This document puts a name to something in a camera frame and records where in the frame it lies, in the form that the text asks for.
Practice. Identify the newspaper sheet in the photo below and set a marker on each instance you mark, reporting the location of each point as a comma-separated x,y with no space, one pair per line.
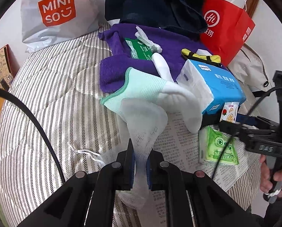
181,146

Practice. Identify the white canvas bag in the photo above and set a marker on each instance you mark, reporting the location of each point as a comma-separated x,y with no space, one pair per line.
247,66

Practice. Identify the navy backpack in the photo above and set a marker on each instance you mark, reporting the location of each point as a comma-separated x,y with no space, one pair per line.
141,2

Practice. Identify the white mesh bag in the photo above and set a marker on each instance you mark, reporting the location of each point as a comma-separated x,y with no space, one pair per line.
141,127

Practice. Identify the light green tissue pack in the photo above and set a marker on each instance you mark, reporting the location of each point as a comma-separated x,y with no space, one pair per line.
216,146

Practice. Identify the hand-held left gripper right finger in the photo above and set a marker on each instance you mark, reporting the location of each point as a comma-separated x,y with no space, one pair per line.
149,172

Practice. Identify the grey plastic shopping bag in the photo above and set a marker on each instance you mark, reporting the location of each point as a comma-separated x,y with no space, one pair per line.
60,9

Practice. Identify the brown wooden door frame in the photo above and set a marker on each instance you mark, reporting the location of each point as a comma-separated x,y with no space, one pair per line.
254,2

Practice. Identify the yellow small pouch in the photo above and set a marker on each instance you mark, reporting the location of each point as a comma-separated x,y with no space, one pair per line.
202,58

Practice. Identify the red paper bag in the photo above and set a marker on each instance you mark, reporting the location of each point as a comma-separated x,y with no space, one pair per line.
226,33

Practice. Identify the patterned cover book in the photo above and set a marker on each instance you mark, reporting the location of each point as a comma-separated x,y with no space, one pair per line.
1,63

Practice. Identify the white glove with mint cuff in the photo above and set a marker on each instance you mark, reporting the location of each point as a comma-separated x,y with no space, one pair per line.
143,87

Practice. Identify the striped bed sheet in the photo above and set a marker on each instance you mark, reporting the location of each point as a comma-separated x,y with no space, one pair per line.
60,99

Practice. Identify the person's dark clothing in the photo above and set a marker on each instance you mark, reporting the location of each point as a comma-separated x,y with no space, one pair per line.
273,215

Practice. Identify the dark green wipe packet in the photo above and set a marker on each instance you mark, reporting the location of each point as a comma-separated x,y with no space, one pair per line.
137,49

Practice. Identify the white sponge block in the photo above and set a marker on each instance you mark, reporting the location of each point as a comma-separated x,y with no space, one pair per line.
203,52

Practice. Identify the blue tissue pack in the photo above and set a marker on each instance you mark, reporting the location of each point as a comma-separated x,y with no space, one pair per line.
216,85

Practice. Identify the person's right hand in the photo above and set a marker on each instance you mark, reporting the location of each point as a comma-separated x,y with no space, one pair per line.
265,177

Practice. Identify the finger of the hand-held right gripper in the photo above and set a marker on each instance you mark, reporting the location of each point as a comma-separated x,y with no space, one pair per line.
249,120
233,128

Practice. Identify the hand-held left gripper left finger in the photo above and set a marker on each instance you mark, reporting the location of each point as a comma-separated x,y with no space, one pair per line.
131,170

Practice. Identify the purple towel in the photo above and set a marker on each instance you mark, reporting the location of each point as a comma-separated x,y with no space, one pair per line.
122,71

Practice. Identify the fruit print sachet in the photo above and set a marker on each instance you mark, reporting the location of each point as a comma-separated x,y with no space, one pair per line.
229,112

